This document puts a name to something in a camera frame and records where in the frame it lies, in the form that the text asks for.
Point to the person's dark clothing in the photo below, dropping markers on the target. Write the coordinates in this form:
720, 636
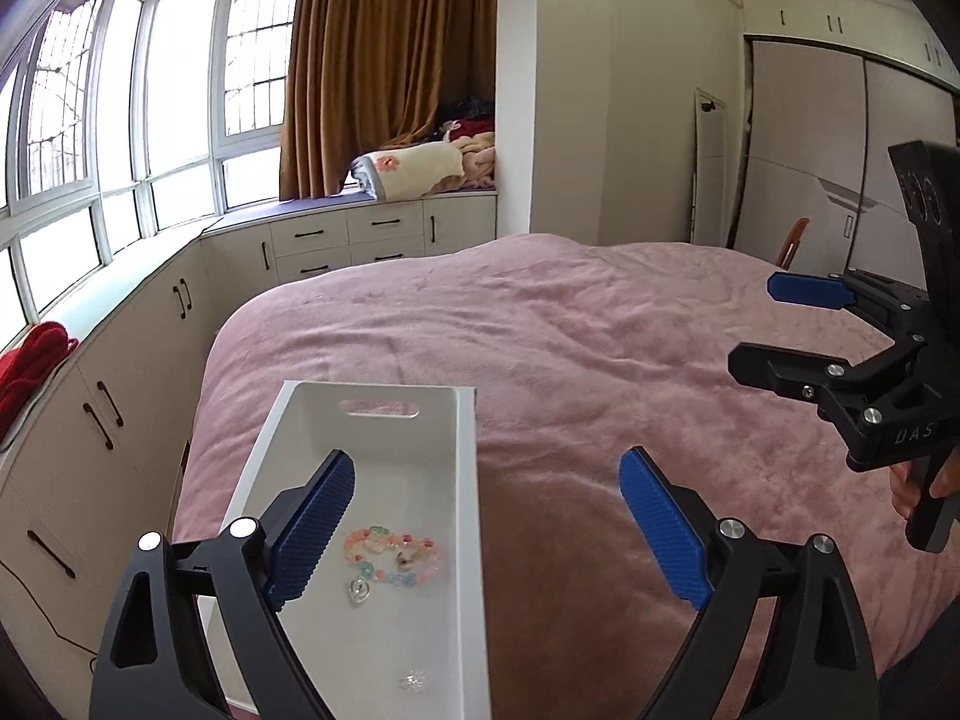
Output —
922, 675

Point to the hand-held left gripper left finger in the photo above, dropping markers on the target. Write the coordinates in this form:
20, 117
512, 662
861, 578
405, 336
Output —
311, 525

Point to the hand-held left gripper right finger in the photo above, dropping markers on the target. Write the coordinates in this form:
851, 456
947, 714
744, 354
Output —
664, 532

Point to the person's right hand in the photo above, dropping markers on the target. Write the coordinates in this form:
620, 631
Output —
901, 491

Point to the white leaning mirror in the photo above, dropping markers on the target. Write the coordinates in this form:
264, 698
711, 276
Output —
709, 165

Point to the white drawer window cabinet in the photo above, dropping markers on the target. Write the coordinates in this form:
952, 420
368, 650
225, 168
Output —
360, 236

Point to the red cloth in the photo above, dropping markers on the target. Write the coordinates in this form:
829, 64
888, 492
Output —
30, 367

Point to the white sliding wardrobe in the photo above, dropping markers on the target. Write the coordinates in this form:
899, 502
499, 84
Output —
817, 127

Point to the bed with pink blanket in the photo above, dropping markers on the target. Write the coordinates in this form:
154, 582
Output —
562, 330

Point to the clear heart pendant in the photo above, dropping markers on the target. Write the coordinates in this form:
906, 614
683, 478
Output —
359, 591

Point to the pile of dark clothes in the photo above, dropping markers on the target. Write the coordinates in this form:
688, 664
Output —
469, 116

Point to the white side window cabinet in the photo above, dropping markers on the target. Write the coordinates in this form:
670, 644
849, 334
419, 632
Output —
112, 360

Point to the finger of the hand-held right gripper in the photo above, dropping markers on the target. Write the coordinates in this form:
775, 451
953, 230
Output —
787, 373
806, 289

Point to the folded cream floral blanket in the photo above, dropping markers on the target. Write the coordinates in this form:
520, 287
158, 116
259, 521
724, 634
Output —
409, 169

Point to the small clear crystal earring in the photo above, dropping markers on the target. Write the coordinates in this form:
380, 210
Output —
413, 681

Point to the wooden chair back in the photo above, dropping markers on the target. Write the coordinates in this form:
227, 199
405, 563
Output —
793, 240

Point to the white plastic storage box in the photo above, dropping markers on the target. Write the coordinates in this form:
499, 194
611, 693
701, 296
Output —
420, 480

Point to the white-framed bay window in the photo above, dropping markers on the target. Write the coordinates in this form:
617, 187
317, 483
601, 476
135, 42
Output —
180, 90

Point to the crumpled pink blanket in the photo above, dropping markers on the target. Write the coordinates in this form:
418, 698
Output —
480, 157

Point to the brown curtain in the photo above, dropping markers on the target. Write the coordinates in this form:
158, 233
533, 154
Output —
375, 52

